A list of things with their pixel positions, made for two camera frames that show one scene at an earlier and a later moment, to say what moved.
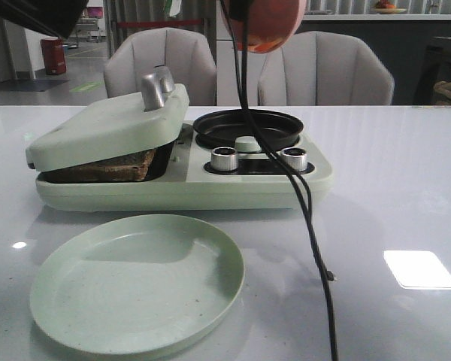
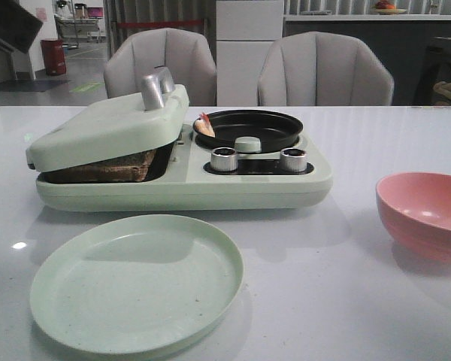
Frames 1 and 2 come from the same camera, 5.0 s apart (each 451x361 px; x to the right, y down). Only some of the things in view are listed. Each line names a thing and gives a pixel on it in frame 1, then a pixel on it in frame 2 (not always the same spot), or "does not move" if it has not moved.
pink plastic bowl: (272, 24) -> (424, 214)
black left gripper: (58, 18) -> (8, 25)
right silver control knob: (296, 159) does not move
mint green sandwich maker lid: (116, 126) does not move
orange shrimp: (264, 46) -> (204, 125)
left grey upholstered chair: (187, 54) does not move
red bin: (54, 59) does not move
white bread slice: (131, 168) does not move
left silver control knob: (224, 159) does not move
